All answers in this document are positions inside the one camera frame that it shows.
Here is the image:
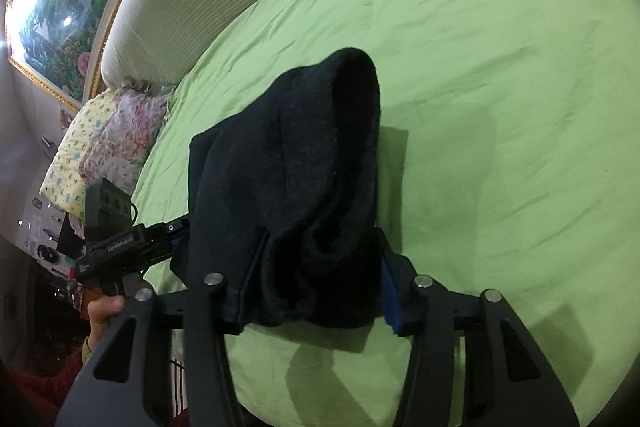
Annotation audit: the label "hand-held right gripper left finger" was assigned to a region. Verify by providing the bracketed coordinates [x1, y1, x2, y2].
[54, 272, 246, 427]

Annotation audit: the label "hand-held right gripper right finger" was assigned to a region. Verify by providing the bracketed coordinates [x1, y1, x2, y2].
[375, 227, 576, 427]

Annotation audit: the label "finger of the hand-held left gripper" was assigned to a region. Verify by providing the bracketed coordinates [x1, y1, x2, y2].
[149, 233, 190, 265]
[144, 218, 193, 239]

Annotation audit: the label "black pants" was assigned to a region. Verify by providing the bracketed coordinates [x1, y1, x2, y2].
[170, 48, 383, 337]

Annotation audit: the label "person's left forearm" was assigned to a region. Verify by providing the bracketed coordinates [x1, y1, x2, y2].
[0, 336, 97, 427]

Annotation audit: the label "person's left hand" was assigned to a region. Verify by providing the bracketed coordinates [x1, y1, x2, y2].
[87, 296, 127, 344]

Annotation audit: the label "pink floral pillow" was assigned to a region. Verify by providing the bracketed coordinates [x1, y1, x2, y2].
[70, 88, 173, 238]

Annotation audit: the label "yellow floral pillow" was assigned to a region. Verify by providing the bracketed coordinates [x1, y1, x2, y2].
[39, 89, 118, 215]

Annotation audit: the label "gold-framed landscape painting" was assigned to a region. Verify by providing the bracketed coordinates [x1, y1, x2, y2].
[6, 0, 201, 112]

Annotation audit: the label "green bed sheet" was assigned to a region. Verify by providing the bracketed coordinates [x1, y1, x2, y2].
[131, 0, 636, 427]

